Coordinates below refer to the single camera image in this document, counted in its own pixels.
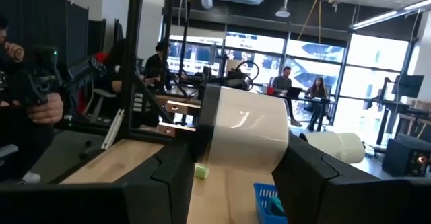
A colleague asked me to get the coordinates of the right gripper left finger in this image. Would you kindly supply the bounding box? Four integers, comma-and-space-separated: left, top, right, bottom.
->
123, 142, 197, 224

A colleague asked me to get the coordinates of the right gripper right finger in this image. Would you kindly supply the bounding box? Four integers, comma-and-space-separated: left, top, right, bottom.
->
271, 133, 405, 224

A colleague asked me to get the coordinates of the green white charger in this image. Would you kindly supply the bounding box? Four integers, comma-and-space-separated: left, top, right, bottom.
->
194, 163, 210, 180

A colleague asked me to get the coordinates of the white black charger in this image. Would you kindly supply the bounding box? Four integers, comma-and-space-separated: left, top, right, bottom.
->
192, 83, 290, 175

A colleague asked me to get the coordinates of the white cylindrical projector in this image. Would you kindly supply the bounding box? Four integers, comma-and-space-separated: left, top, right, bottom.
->
298, 131, 366, 165

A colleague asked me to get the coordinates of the blue plastic basket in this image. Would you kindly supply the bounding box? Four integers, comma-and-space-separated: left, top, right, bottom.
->
253, 182, 289, 224

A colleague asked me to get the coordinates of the black computer case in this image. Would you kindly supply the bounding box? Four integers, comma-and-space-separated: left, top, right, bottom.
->
381, 133, 431, 178

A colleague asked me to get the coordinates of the person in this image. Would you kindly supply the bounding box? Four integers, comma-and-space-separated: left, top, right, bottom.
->
143, 40, 174, 91
271, 65, 304, 128
0, 17, 65, 184
94, 38, 131, 96
304, 76, 333, 133

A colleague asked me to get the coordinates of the person's hand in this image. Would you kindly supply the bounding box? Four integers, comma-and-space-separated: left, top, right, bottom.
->
26, 91, 65, 126

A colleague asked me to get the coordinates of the black desk monitor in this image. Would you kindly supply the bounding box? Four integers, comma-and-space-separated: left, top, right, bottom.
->
391, 74, 425, 99

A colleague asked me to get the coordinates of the black teleoperation handle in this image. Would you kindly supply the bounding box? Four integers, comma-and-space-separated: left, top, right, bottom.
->
18, 45, 108, 107

